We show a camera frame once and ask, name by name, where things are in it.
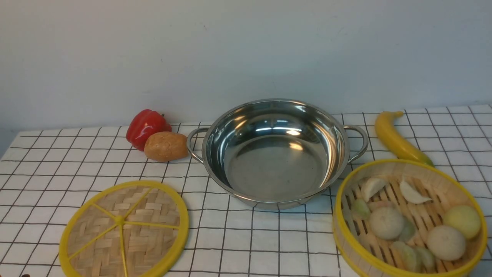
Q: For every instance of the white dumpling left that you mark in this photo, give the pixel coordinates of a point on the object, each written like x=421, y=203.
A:
x=371, y=187

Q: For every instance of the green dumpling front left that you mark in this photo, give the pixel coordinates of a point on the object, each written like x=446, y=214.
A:
x=411, y=259

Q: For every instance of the white dumpling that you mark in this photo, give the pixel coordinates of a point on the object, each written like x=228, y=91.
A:
x=410, y=194
x=371, y=187

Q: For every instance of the brown potato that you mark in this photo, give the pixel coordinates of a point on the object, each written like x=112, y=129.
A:
x=166, y=146

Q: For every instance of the green dumpling middle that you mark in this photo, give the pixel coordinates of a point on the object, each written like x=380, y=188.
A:
x=408, y=231

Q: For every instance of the bamboo steamer basket yellow rim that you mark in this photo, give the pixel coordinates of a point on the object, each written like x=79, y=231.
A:
x=370, y=256

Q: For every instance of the green dumpling front right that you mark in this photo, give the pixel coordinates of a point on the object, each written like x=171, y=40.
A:
x=427, y=258

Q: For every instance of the white steamed bun front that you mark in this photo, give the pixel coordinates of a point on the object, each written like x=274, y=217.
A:
x=446, y=243

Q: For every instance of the green dumpling back left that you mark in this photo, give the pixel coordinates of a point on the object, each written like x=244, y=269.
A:
x=360, y=209

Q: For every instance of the yellow banana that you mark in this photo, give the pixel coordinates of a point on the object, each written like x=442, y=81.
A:
x=395, y=142

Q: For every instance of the green dumpling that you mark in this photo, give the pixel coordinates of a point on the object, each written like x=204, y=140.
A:
x=411, y=259
x=408, y=231
x=360, y=209
x=427, y=258

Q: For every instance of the white dumpling right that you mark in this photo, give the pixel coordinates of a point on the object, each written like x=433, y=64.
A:
x=410, y=194

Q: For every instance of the white steamed bun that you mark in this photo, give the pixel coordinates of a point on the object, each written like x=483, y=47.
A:
x=386, y=223
x=446, y=243

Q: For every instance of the woven bamboo steamer lid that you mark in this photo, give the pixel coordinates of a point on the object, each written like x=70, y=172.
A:
x=135, y=229

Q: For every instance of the stainless steel pot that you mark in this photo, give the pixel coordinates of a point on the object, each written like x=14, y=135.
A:
x=276, y=153

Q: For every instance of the yellowish steamed bun right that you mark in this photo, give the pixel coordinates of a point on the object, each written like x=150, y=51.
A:
x=465, y=219

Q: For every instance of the red bell pepper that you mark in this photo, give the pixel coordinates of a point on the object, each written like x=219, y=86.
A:
x=145, y=124

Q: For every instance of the white steamed bun left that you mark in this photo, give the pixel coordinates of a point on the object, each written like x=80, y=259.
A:
x=386, y=223

